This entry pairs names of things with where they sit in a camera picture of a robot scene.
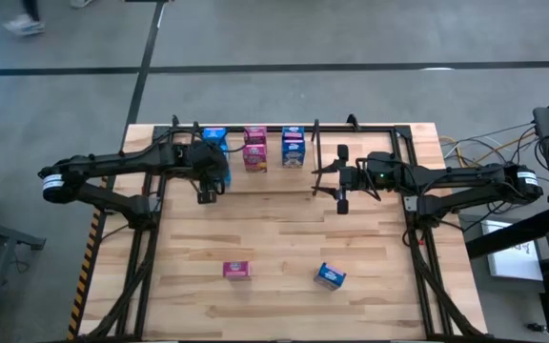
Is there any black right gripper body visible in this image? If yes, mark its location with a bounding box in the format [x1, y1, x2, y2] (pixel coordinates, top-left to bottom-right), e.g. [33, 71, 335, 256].
[339, 152, 402, 193]

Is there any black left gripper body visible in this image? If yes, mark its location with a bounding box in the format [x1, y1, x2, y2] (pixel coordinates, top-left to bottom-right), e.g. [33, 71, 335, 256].
[185, 139, 231, 188]

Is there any Raisin Bran cereal box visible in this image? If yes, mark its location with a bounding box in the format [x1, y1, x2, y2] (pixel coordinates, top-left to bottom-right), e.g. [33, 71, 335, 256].
[243, 125, 268, 146]
[242, 143, 269, 173]
[222, 260, 254, 281]

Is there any Frosted Flakes cereal box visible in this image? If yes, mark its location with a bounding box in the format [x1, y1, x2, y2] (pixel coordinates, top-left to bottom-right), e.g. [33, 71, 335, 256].
[313, 261, 348, 292]
[281, 138, 307, 169]
[281, 125, 306, 142]

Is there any black beam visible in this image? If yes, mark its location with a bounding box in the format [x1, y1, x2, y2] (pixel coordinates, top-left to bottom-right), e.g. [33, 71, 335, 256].
[464, 203, 549, 261]

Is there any yellow black hazard tape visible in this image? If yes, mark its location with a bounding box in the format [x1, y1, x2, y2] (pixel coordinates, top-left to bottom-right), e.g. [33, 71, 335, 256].
[66, 209, 103, 342]

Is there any white board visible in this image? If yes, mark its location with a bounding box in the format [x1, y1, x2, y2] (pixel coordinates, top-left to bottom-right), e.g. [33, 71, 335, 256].
[480, 218, 545, 282]

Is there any person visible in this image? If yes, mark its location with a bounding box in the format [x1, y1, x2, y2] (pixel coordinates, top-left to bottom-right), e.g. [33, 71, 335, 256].
[2, 0, 95, 37]

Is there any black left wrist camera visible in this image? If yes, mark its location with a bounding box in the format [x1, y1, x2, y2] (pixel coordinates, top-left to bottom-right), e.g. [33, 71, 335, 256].
[191, 142, 223, 177]

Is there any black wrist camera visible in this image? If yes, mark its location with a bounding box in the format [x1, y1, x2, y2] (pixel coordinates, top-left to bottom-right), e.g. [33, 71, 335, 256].
[339, 167, 359, 192]
[191, 142, 223, 177]

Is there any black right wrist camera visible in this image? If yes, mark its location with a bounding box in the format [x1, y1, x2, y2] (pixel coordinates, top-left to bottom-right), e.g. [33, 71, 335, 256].
[339, 167, 359, 192]

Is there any black aluminium rig frame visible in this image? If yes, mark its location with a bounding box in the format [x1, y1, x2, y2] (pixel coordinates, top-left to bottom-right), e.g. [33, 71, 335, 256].
[76, 113, 485, 343]

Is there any low wooden shelf black frame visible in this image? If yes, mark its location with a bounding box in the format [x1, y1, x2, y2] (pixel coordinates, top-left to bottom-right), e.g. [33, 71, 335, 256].
[189, 118, 324, 197]

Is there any yellow cable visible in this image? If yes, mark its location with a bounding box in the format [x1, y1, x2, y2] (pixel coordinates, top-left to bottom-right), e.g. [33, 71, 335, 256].
[438, 131, 538, 166]

